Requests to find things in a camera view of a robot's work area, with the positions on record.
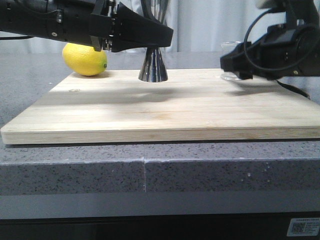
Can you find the steel double jigger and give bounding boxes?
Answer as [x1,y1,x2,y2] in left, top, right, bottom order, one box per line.
[137,0,169,83]

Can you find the clear glass beaker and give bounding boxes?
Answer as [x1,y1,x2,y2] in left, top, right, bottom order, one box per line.
[220,41,241,81]

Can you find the yellow lemon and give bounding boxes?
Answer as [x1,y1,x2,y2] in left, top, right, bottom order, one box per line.
[62,43,108,76]

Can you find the black cable on counter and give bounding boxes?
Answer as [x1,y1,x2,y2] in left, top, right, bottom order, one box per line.
[276,79,311,100]

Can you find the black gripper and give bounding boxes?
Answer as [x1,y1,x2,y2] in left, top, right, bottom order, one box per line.
[220,0,320,80]
[0,0,115,51]

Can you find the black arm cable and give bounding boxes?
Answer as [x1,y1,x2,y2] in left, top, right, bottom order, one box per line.
[0,35,35,41]

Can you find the wooden cutting board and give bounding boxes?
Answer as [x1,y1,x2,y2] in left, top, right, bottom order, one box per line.
[1,68,320,145]

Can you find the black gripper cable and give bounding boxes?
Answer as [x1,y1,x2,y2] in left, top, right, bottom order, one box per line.
[243,6,313,74]

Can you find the white QR code label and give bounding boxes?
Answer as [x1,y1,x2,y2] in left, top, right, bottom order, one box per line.
[286,217,320,237]

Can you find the grey curtain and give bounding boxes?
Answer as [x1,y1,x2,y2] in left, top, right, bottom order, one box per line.
[0,0,320,54]

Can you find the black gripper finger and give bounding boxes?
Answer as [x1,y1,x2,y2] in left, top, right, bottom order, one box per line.
[140,0,160,21]
[110,2,174,53]

